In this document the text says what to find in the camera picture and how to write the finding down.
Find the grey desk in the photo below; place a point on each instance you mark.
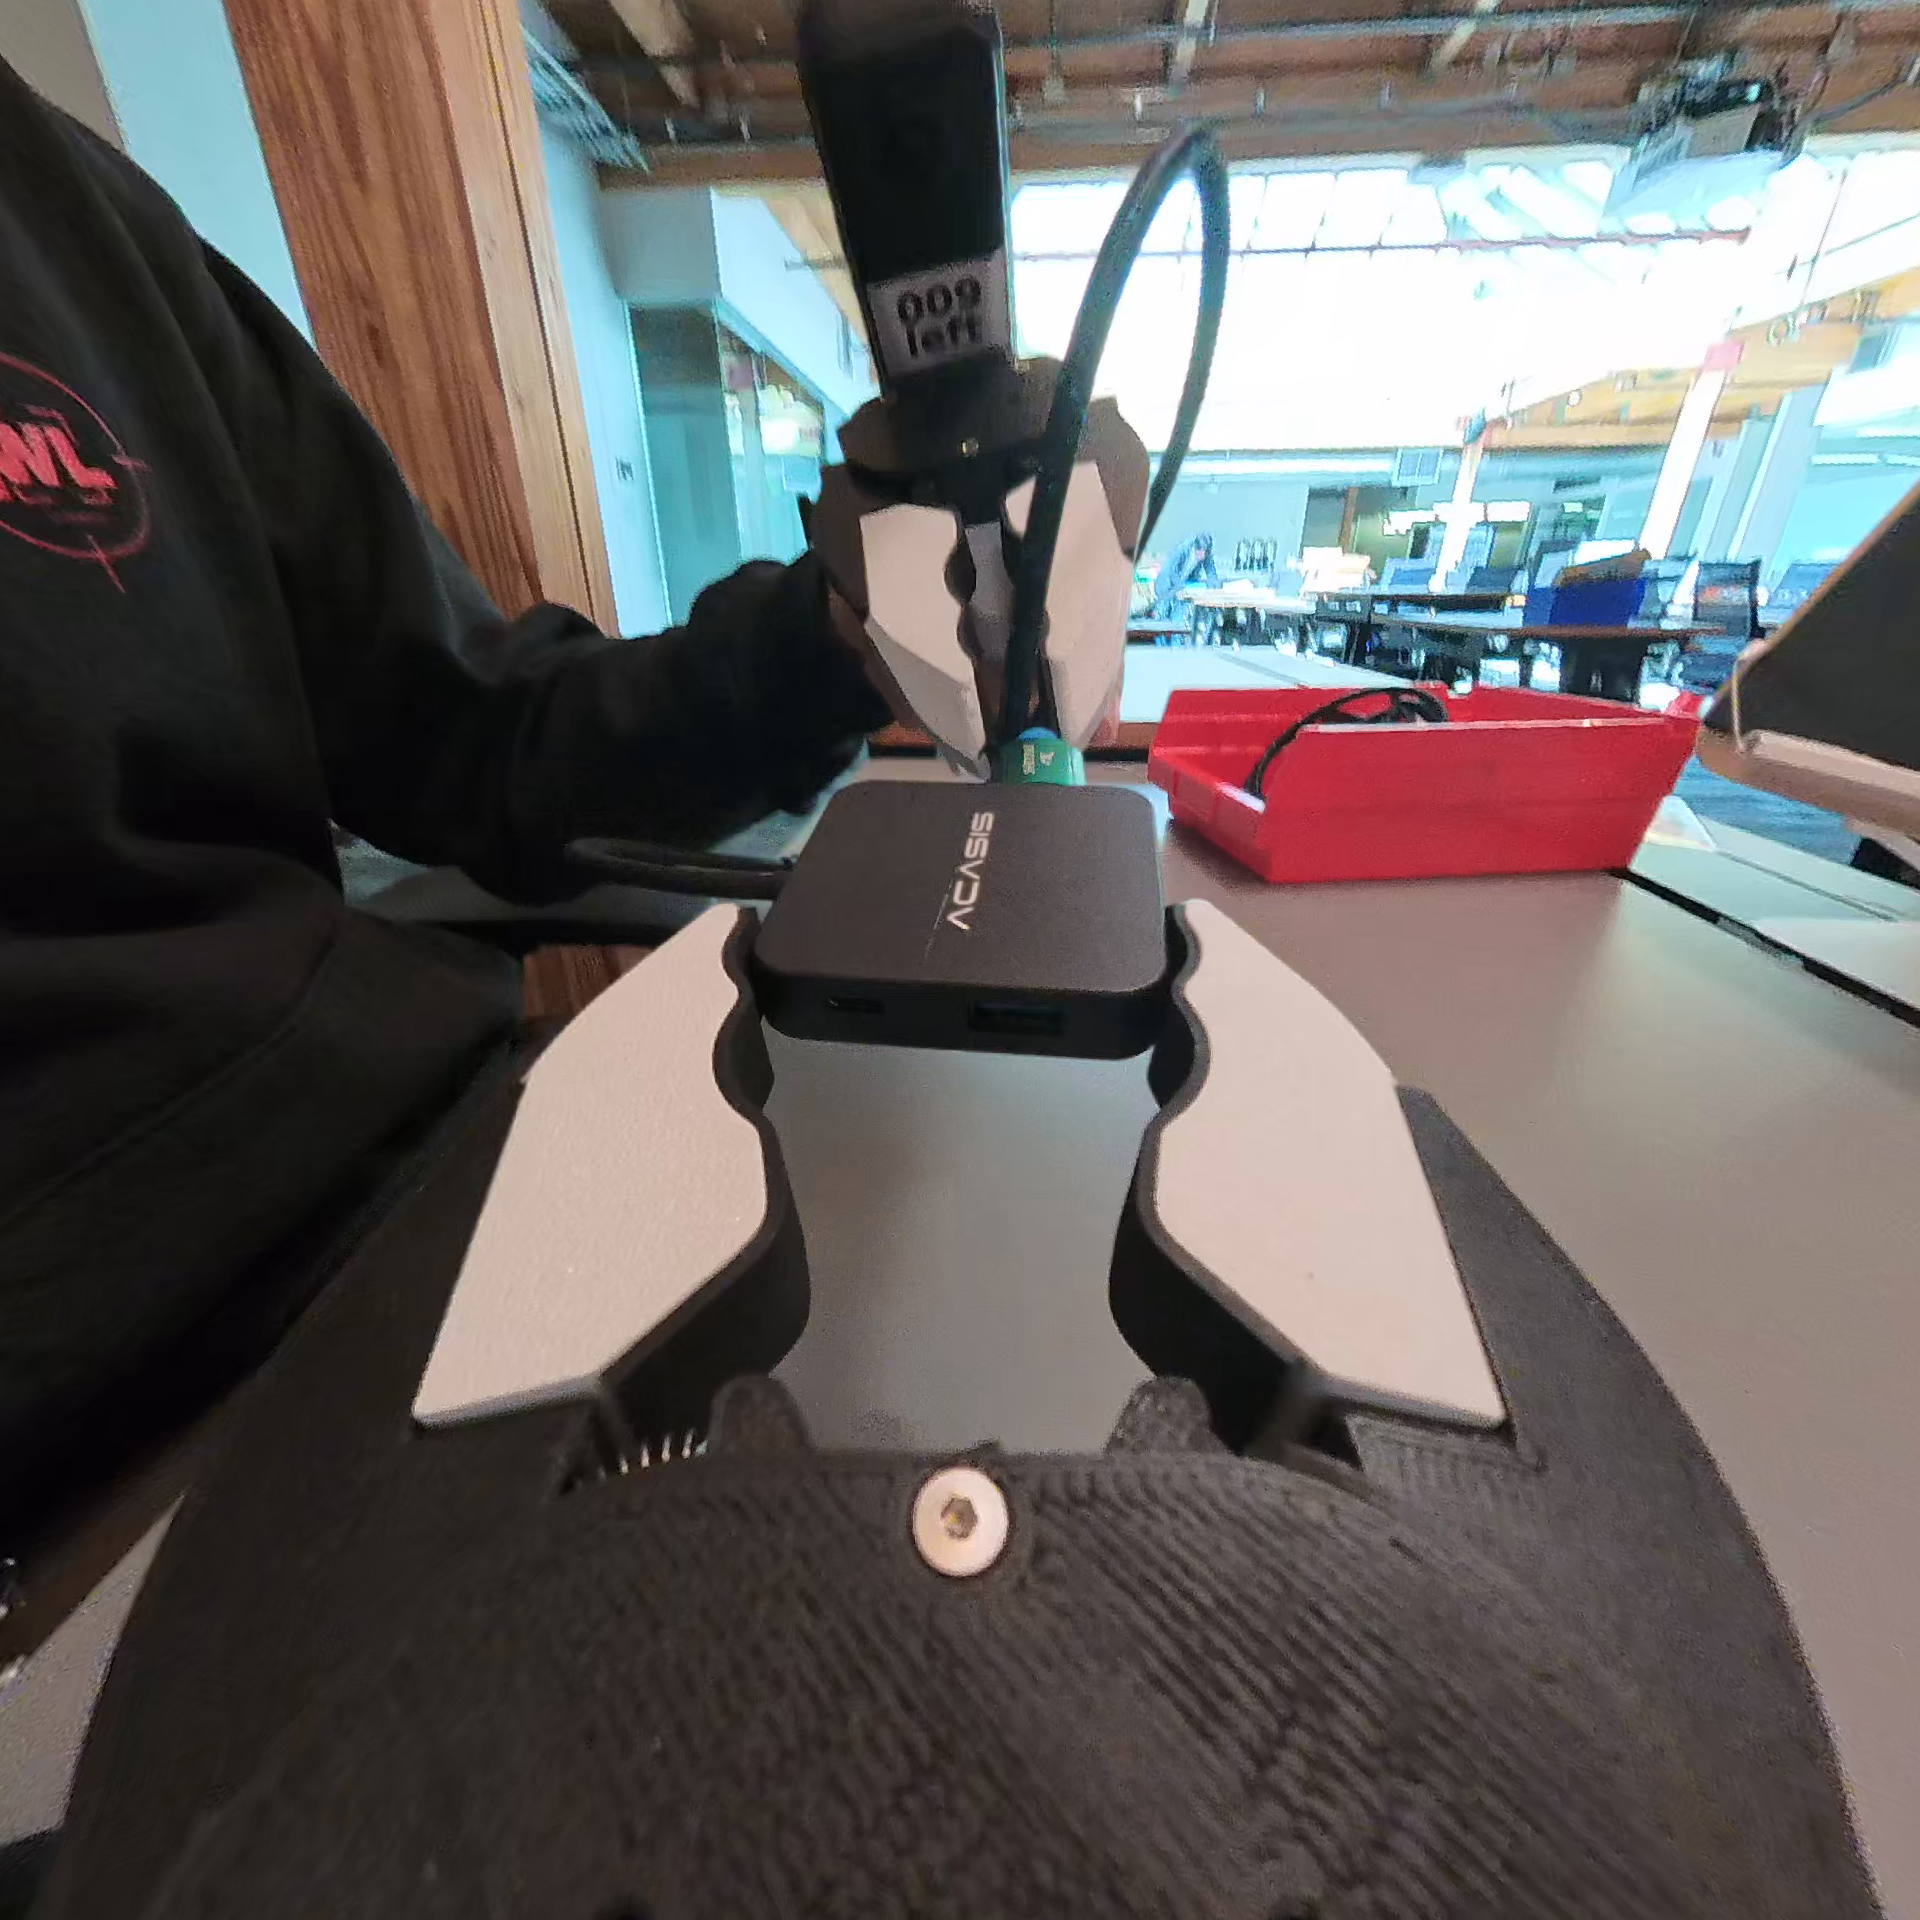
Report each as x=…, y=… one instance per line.
x=1651, y=1200

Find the black USB hub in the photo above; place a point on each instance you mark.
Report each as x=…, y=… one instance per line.
x=960, y=885

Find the person's black clothed torso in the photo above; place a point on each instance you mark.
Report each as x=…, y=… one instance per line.
x=165, y=825

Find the person's left forearm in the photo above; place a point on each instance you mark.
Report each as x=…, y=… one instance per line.
x=645, y=721

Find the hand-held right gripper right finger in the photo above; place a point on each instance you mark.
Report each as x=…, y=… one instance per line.
x=1306, y=1214

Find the blue storage bin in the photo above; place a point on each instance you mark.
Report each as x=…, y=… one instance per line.
x=1588, y=604

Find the ceiling projector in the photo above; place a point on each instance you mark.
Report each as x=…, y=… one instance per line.
x=1703, y=135

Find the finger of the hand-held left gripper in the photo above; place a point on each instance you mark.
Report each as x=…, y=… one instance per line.
x=1092, y=585
x=921, y=616

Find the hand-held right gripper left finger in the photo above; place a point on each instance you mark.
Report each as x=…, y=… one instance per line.
x=628, y=1200

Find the black panel with wooden back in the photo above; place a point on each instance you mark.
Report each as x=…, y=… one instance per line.
x=1851, y=645

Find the row of office desks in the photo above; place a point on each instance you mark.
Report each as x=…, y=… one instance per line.
x=1471, y=622

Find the person's left hand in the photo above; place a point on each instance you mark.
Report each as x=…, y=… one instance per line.
x=844, y=557

